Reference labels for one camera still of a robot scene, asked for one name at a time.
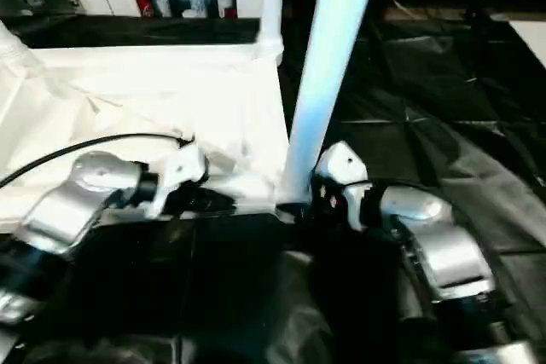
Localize white plastic table top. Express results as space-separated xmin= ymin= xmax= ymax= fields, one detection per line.
xmin=0 ymin=40 xmax=291 ymax=222

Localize black plastic mat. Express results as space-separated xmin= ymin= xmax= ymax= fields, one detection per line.
xmin=0 ymin=14 xmax=546 ymax=364

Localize white flat board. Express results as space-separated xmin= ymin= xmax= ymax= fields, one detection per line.
xmin=510 ymin=21 xmax=546 ymax=66

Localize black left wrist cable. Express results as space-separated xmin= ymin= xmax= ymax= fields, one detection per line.
xmin=0 ymin=132 xmax=195 ymax=190

